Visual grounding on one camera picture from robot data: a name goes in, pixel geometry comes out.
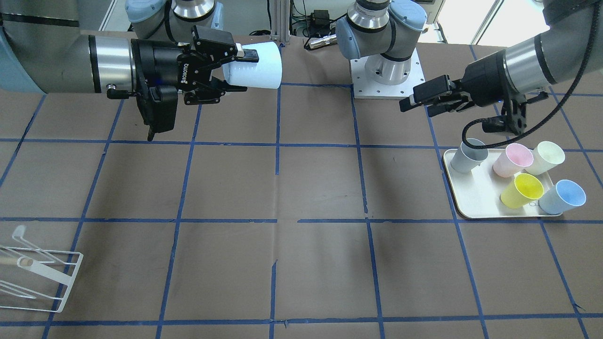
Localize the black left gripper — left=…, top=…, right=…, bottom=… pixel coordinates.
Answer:
left=399, top=49, right=549, bottom=137

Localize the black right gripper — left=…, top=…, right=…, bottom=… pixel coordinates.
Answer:
left=106, top=26, right=259, bottom=141

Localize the light blue plastic cup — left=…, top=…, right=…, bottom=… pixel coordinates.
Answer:
left=222, top=41, right=283, bottom=89

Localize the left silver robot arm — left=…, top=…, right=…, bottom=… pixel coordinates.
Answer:
left=335, top=0, right=602, bottom=137

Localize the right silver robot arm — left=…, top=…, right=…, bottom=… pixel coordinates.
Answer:
left=1, top=0, right=262, bottom=141

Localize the grey plastic cup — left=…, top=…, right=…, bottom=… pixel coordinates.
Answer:
left=451, top=142, right=489, bottom=173

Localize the pink plastic cup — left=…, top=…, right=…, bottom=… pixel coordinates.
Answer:
left=492, top=143, right=534, bottom=178

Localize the cream plastic cup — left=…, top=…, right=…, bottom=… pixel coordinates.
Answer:
left=525, top=141, right=566, bottom=176

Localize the yellow plastic cup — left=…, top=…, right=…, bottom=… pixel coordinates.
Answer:
left=500, top=173, right=544, bottom=209

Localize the black power adapter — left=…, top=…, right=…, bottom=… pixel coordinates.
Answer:
left=310, top=9, right=330, bottom=29

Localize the silver metal cylinder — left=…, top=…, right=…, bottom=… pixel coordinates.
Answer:
left=304, top=34, right=337, bottom=51

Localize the cream plastic tray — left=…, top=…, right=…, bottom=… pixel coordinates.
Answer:
left=443, top=148, right=549, bottom=219

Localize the aluminium frame post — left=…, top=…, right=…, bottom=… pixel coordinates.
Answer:
left=269, top=0, right=291, bottom=45

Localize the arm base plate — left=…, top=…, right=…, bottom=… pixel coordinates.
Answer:
left=350, top=49, right=426, bottom=99

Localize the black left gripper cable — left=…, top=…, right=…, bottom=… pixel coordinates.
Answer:
left=462, top=0, right=601, bottom=150

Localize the white wire cup rack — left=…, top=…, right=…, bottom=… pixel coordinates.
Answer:
left=0, top=225, right=84, bottom=313

